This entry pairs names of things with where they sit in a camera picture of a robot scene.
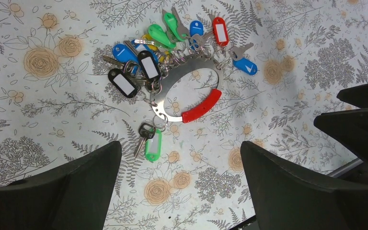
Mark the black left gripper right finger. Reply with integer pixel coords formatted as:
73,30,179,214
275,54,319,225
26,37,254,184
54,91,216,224
240,141,368,230

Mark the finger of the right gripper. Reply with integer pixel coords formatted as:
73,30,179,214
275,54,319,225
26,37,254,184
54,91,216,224
314,83,368,164

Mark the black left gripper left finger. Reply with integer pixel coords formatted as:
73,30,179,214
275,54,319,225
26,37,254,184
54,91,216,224
0,141,122,230

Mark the green key tag with key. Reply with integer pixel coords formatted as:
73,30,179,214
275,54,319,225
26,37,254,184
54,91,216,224
134,122,162,162

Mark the black key tag lower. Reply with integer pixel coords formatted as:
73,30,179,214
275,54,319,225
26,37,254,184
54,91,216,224
108,69,138,98

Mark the black key tag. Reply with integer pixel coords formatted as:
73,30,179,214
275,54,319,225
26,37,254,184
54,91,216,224
108,69,138,98
138,50,161,81

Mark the blue key tag right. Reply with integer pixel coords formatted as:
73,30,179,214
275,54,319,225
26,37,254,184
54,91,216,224
232,57,258,76

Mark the blue key tag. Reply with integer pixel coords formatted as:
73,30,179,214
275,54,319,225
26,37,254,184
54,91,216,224
112,44,138,63
189,20,204,37
232,57,258,76

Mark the blue key tag left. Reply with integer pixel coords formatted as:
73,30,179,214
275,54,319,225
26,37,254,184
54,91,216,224
112,44,138,63

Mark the black key tag upper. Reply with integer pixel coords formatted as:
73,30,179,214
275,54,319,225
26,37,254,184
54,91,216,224
138,50,161,81

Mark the red key tag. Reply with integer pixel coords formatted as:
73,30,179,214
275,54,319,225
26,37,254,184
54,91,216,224
212,17,230,47

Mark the green key tag middle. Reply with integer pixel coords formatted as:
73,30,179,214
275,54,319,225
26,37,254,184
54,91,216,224
148,24,176,49

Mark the blue key tag top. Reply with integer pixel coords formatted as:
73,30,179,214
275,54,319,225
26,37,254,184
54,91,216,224
189,20,204,37

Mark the green key tag top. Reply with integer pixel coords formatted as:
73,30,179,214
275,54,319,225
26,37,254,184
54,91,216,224
162,11,185,43

